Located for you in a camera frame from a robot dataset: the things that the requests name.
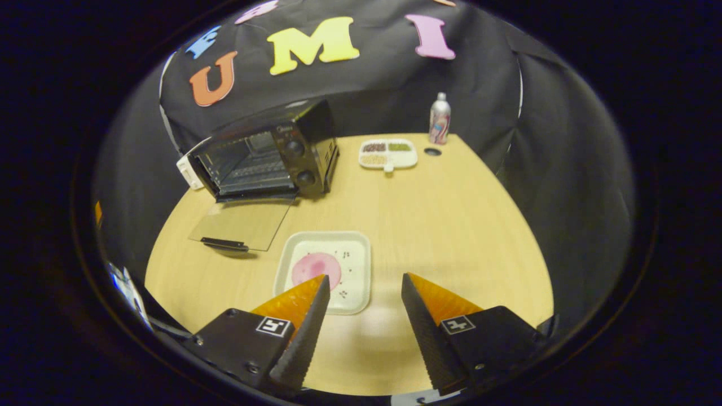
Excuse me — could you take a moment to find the white square plate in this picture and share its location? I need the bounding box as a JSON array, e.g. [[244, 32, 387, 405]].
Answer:
[[274, 231, 372, 315]]

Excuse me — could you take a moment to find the black backdrop cloth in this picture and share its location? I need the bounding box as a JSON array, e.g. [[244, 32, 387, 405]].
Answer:
[[93, 0, 638, 339]]

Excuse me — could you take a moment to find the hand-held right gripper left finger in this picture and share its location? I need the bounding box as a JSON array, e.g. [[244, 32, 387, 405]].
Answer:
[[192, 274, 332, 391]]

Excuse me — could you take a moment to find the black electric oven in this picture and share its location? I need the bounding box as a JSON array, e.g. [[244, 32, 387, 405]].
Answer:
[[186, 100, 340, 252]]

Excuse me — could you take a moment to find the white toaster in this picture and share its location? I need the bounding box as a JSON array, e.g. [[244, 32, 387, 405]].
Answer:
[[177, 153, 205, 191]]

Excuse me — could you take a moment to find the white divided dish with grains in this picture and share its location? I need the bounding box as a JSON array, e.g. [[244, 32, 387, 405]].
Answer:
[[359, 139, 419, 173]]

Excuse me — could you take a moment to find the pink round food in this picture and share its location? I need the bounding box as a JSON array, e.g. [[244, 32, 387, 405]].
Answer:
[[291, 253, 342, 288]]

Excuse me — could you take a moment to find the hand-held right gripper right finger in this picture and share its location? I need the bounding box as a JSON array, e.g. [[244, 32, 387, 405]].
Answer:
[[401, 273, 545, 394]]

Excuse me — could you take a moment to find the silver printed bottle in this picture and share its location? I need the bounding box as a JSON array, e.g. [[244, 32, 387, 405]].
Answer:
[[429, 92, 451, 145]]

